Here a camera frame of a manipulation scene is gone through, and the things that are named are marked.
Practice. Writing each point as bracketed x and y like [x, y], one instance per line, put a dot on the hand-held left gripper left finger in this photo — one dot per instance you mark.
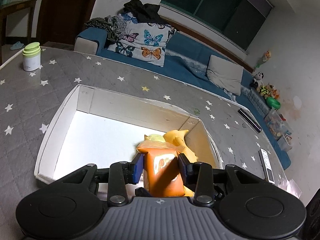
[137, 170]

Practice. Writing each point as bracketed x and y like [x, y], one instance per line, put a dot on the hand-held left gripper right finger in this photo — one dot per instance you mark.
[183, 171]

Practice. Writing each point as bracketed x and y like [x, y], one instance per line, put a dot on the orange packet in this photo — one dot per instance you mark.
[162, 177]

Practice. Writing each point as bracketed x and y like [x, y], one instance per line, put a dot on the yellow gourd toy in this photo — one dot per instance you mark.
[175, 136]

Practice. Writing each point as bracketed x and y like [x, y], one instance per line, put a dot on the grey cardboard box white inside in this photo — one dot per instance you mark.
[105, 135]

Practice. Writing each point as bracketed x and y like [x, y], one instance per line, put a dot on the black remote control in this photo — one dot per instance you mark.
[250, 120]

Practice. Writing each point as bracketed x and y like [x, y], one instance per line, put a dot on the white remote control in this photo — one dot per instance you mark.
[267, 165]

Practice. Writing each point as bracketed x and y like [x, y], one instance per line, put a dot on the grey star printed table mat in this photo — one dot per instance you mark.
[150, 85]

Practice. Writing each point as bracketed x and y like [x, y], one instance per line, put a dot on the clear box of small toys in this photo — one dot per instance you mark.
[275, 125]

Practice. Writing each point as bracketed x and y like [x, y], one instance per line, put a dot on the grey cushion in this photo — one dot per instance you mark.
[225, 75]

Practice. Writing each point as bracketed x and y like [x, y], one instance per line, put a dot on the clear storage box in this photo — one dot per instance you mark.
[286, 140]

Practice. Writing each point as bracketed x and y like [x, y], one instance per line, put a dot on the clear plastic bag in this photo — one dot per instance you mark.
[292, 186]

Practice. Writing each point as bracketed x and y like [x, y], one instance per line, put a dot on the green bowl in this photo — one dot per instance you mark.
[273, 103]

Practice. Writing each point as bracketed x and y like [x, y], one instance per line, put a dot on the plush toy yellow vest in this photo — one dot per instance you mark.
[265, 90]

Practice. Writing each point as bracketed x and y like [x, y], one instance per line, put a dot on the blue sofa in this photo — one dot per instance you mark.
[190, 55]

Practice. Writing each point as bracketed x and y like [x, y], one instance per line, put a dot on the panda plush toy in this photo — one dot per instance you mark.
[257, 78]

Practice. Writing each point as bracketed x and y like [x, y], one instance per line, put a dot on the orange fox plush toy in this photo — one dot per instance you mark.
[275, 94]

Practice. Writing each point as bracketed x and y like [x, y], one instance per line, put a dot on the butterfly printed pillow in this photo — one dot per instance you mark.
[150, 40]

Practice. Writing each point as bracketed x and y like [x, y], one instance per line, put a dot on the black speaker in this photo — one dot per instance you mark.
[312, 215]

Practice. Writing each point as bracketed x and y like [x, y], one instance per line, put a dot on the plaid clothing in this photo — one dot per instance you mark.
[110, 27]

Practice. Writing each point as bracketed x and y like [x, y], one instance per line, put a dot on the white jar green lid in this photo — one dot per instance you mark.
[31, 57]

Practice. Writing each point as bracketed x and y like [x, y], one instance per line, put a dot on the black clothing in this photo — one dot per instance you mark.
[145, 11]

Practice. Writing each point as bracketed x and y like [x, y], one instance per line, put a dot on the dark window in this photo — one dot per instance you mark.
[215, 7]

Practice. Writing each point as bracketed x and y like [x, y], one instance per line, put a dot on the blue slipper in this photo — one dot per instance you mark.
[17, 46]

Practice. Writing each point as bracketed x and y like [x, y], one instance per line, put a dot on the dark wooden door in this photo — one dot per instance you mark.
[70, 10]

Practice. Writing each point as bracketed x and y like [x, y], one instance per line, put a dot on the wooden console table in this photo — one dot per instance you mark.
[17, 6]

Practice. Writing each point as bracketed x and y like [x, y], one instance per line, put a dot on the orange and green wall toy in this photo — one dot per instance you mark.
[265, 57]

